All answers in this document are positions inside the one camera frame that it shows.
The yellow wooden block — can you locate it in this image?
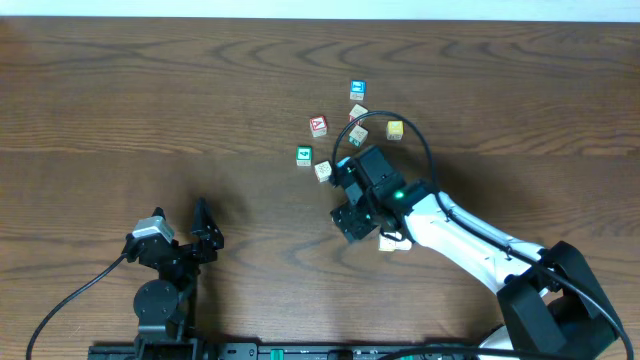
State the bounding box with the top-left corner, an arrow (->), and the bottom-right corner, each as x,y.
386,120 -> 404,141

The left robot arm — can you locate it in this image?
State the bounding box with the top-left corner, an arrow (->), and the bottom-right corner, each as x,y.
123,198 -> 224,343

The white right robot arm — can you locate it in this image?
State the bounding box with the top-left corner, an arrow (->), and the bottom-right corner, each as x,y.
331,146 -> 622,359

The plain block blue side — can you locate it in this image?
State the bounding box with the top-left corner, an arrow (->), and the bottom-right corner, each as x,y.
314,161 -> 333,183

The teal side wooden block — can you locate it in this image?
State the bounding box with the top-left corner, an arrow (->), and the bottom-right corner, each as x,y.
348,125 -> 369,147

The green 4 number block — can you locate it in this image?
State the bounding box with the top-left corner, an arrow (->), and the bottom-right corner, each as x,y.
296,146 -> 313,167

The red letter A block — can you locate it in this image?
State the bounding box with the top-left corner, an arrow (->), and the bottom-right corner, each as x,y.
309,115 -> 328,137

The red M side block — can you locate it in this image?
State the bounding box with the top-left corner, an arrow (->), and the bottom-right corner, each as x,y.
349,104 -> 369,122

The blue top wooden block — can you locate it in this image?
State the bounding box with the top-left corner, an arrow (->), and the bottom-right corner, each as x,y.
349,80 -> 367,101

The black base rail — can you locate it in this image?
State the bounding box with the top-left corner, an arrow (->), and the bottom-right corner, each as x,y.
87,342 -> 478,360

